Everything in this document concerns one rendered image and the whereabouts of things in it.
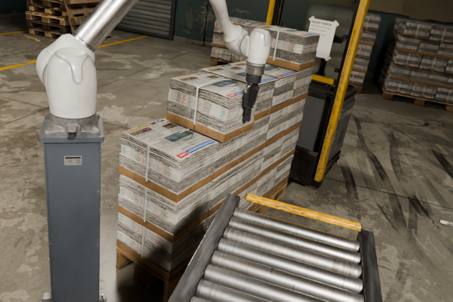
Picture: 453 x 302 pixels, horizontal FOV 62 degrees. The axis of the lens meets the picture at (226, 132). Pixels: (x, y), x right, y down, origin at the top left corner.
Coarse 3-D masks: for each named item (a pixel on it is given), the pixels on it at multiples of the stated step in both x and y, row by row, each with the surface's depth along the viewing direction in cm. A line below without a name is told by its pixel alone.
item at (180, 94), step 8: (176, 80) 191; (184, 80) 191; (192, 80) 193; (200, 80) 196; (208, 80) 198; (176, 88) 192; (184, 88) 189; (192, 88) 186; (176, 96) 193; (184, 96) 190; (192, 96) 187; (168, 104) 197; (176, 104) 194; (184, 104) 191; (176, 112) 195; (184, 112) 192
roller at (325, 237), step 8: (240, 208) 139; (240, 216) 137; (248, 216) 137; (256, 216) 136; (264, 216) 137; (264, 224) 135; (272, 224) 135; (280, 224) 134; (288, 224) 134; (296, 224) 135; (288, 232) 134; (296, 232) 133; (304, 232) 132; (312, 232) 132; (320, 232) 133; (320, 240) 131; (328, 240) 131; (336, 240) 130; (344, 240) 130; (352, 240) 131; (344, 248) 130; (352, 248) 129
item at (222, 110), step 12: (228, 84) 196; (240, 84) 199; (204, 96) 183; (216, 96) 179; (228, 96) 176; (240, 96) 181; (204, 108) 185; (216, 108) 180; (228, 108) 177; (240, 108) 186; (252, 108) 197; (204, 120) 186; (216, 120) 181; (228, 120) 181; (240, 120) 191; (252, 120) 202; (228, 132) 184
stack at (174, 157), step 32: (160, 128) 190; (256, 128) 221; (128, 160) 182; (160, 160) 170; (192, 160) 171; (224, 160) 199; (256, 160) 234; (128, 192) 189; (224, 192) 212; (256, 192) 254; (128, 224) 196; (160, 224) 181; (128, 256) 202; (160, 256) 188
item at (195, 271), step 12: (228, 204) 141; (216, 216) 133; (228, 216) 133; (216, 228) 127; (204, 240) 120; (216, 240) 121; (204, 252) 115; (192, 264) 109; (204, 264) 110; (192, 276) 105; (180, 288) 101; (192, 288) 101; (180, 300) 97
